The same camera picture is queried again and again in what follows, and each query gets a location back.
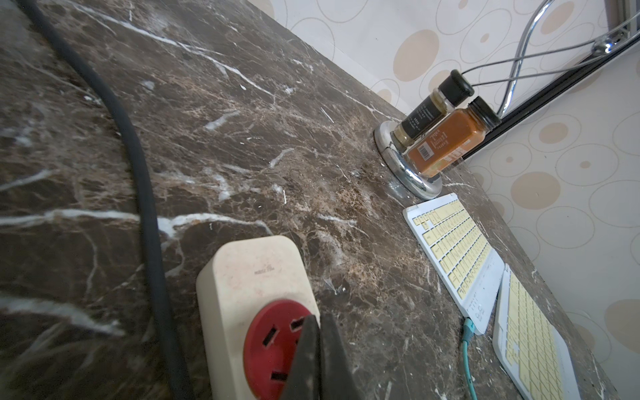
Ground black power strip cord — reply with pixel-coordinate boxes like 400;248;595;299
17;0;196;400

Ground chrome hook stand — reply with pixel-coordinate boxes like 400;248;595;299
373;0;640;201

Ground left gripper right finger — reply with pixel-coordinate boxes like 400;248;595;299
320;313;361;400

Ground white keyboard yellow keys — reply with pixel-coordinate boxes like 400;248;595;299
403;193;505;335
493;266;581;400

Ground teal USB cable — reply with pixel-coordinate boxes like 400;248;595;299
459;317;479;400

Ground orange spice bottle black cap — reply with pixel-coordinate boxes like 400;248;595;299
403;96;501;178

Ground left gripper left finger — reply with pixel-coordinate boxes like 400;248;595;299
279;314;320;400

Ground beige power strip red sockets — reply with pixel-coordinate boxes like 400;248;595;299
196;236;319;399

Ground rear spice bottle black cap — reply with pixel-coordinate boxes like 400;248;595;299
392;69;474;152

